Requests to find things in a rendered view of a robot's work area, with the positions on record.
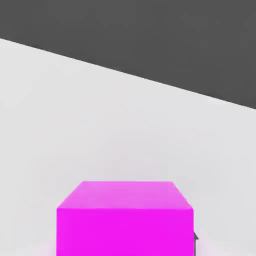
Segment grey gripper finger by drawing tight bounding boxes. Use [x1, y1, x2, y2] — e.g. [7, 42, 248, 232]
[193, 231, 200, 256]

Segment small magenta cube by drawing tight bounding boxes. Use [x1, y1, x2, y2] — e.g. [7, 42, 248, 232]
[56, 180, 194, 256]

